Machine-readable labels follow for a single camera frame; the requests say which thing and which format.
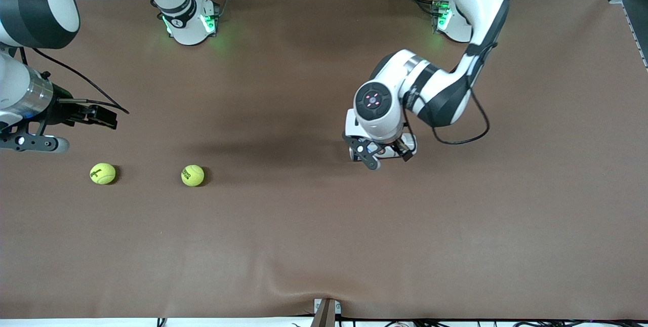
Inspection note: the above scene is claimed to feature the Wilson tennis ball can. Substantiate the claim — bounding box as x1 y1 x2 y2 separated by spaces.
349 134 419 162

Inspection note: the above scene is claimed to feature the tennis ball Wilson print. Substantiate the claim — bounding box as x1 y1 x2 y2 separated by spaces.
90 162 117 185

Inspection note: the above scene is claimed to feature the tennis ball Roland Garros print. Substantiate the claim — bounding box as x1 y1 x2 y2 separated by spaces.
181 165 205 187

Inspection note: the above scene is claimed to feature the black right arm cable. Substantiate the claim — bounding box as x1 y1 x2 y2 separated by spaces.
19 46 130 115

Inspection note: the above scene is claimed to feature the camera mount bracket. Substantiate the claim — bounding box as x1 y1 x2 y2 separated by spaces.
310 298 343 327

